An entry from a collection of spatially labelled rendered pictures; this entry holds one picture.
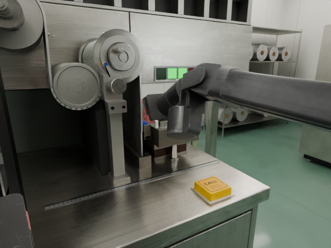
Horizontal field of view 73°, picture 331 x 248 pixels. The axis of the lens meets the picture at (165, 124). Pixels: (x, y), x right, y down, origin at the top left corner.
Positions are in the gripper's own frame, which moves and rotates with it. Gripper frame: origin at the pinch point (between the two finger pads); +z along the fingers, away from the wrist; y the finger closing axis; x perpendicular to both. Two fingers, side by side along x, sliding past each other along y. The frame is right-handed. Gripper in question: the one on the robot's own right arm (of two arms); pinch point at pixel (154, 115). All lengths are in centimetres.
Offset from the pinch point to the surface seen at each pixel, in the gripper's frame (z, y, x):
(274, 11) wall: 194, 404, 232
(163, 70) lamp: 29.8, 23.5, 28.2
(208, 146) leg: 72, 69, -10
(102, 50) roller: -3.0, -11.9, 18.6
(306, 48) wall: 179, 439, 139
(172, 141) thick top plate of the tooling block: 8.0, 8.1, -7.9
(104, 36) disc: -4.2, -11.0, 22.1
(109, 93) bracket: -0.1, -11.7, 7.4
